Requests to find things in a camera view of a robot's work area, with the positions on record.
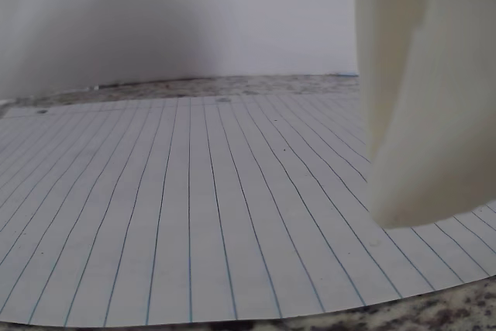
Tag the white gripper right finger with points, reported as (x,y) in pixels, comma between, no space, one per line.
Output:
(445,133)

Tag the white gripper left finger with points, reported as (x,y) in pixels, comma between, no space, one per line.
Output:
(383,17)

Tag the lined paper sheet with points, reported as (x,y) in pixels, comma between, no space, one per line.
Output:
(193,211)

